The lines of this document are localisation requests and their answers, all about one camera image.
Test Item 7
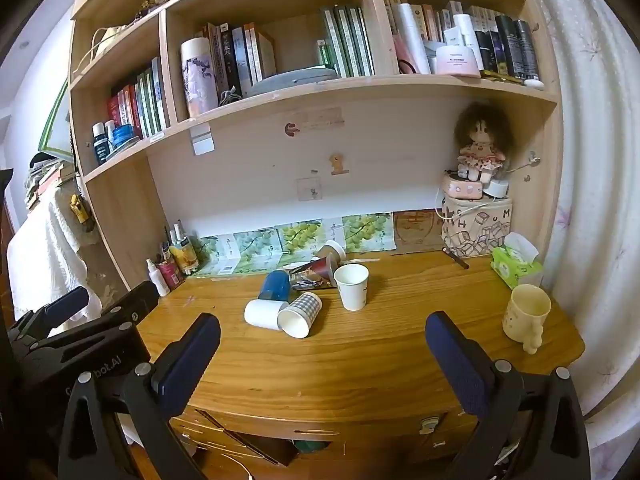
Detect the wooden bookshelf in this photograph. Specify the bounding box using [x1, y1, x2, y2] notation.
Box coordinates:
[70, 0, 562, 287]

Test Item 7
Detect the blue paper cup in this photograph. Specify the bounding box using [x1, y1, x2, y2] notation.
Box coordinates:
[258, 270, 291, 302]

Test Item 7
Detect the white paper cup upright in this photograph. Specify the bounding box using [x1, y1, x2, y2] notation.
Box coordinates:
[334, 263, 370, 312]

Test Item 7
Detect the plain white paper cup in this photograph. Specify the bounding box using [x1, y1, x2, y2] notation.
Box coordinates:
[244, 299, 288, 330]

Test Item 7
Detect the brown haired rag doll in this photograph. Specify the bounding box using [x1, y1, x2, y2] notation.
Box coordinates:
[454, 103, 514, 185]

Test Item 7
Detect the green tissue pack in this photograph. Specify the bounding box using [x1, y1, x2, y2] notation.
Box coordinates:
[490, 232, 544, 289]

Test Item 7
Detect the grey checkered paper cup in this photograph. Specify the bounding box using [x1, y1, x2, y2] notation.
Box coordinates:
[277, 292, 322, 339]

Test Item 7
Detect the dark printed paper cup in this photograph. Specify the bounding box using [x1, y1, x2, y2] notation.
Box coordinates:
[288, 255, 336, 292]

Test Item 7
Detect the pink small box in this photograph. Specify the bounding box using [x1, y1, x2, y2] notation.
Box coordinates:
[442, 171, 484, 200]

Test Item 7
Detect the dark ink bottle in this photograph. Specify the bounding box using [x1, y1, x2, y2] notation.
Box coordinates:
[92, 122, 111, 165]

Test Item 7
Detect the grey flat pouch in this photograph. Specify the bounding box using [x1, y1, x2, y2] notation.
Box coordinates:
[246, 65, 341, 96]

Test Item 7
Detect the brown kraft paper cup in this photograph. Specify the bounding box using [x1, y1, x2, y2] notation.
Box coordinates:
[314, 240, 346, 263]

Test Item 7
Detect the white lace cloth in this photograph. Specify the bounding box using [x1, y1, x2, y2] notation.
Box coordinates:
[8, 186, 102, 333]

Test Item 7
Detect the black pen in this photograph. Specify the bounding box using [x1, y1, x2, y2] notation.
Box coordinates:
[442, 247, 470, 270]

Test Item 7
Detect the red small can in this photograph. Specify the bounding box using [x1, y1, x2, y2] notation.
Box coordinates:
[157, 258, 183, 290]

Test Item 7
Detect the yellow hanging tool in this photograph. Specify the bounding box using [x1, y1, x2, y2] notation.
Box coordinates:
[70, 194, 90, 224]

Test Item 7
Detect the letter print storage bag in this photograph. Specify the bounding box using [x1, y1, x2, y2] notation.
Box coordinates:
[442, 196, 513, 258]

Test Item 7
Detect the white spray bottle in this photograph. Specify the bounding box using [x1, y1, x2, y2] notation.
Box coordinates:
[146, 259, 170, 297]

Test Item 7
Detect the cream ceramic mug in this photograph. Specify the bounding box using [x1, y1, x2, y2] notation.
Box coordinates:
[502, 284, 552, 354]

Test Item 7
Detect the pink floral cylinder tube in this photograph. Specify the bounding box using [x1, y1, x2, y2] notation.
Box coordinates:
[180, 37, 218, 118]

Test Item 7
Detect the pink cosmetic jar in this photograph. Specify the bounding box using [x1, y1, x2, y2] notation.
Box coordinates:
[436, 46, 480, 78]

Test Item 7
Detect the white curtain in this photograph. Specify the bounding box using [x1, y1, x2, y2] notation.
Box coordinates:
[538, 0, 639, 478]

